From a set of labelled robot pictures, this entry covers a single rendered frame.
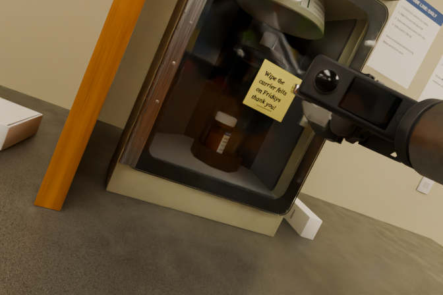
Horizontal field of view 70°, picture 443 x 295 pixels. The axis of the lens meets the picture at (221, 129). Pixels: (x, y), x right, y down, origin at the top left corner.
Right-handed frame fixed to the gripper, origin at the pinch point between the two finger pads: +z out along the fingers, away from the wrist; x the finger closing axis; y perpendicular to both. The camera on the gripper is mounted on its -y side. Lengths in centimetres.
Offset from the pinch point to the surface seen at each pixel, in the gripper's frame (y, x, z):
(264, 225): 7.6, -24.2, 5.6
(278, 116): -0.6, -4.7, 4.0
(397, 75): 60, 25, 49
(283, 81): -2.5, 0.6, 4.1
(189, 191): -8.6, -22.2, 5.6
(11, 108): -39.0, -22.1, 17.5
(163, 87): -19.4, -7.8, 4.4
